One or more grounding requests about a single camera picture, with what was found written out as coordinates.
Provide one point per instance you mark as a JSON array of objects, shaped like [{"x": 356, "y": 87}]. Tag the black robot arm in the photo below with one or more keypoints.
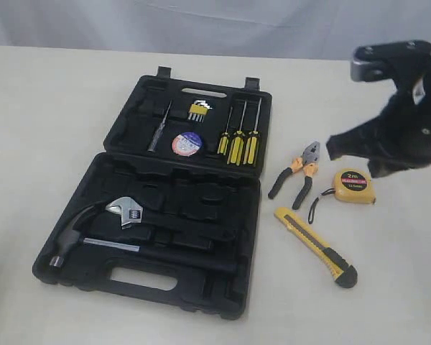
[{"x": 399, "y": 137}]

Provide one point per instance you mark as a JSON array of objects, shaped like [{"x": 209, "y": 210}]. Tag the middle yellow black screwdriver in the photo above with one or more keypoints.
[{"x": 237, "y": 143}]

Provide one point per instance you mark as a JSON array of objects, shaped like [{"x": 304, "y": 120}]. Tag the right yellow black screwdriver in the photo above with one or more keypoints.
[{"x": 252, "y": 142}]

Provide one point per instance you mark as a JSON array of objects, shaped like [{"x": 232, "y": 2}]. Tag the black electrical tape roll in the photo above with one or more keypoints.
[{"x": 187, "y": 144}]

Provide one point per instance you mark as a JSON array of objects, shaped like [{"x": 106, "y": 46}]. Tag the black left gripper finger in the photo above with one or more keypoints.
[{"x": 361, "y": 141}]

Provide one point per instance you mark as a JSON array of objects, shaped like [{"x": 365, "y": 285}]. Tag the yellow hex key set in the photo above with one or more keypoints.
[{"x": 198, "y": 110}]

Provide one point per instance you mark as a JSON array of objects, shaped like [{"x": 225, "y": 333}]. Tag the yellow tape measure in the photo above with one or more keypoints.
[{"x": 348, "y": 186}]

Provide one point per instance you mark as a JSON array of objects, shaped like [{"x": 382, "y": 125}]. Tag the chrome adjustable wrench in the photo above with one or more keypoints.
[{"x": 132, "y": 213}]

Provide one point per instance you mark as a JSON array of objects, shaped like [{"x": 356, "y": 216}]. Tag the yellow black screwdriver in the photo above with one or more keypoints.
[
  {"x": 237, "y": 143},
  {"x": 252, "y": 142},
  {"x": 225, "y": 136}
]

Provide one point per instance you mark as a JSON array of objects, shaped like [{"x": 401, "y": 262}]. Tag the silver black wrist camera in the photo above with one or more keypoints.
[{"x": 403, "y": 62}]

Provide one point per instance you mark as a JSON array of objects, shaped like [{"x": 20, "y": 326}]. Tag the claw hammer black handle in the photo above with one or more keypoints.
[{"x": 70, "y": 237}]

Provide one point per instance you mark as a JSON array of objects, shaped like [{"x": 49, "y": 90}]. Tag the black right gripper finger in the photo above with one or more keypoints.
[{"x": 380, "y": 168}]

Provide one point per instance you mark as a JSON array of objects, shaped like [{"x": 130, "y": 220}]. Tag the yellow black utility knife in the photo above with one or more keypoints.
[{"x": 344, "y": 274}]

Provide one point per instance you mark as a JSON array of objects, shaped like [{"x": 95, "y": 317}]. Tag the left yellow black screwdriver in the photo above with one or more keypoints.
[{"x": 225, "y": 136}]

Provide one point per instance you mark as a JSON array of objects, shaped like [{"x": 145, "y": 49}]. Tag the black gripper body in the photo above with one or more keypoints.
[{"x": 406, "y": 129}]

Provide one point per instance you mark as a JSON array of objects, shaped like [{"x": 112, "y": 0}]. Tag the clear handle tester screwdriver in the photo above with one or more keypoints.
[{"x": 158, "y": 133}]

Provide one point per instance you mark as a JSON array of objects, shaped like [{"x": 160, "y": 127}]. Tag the black plastic tool case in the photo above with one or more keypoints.
[{"x": 168, "y": 211}]

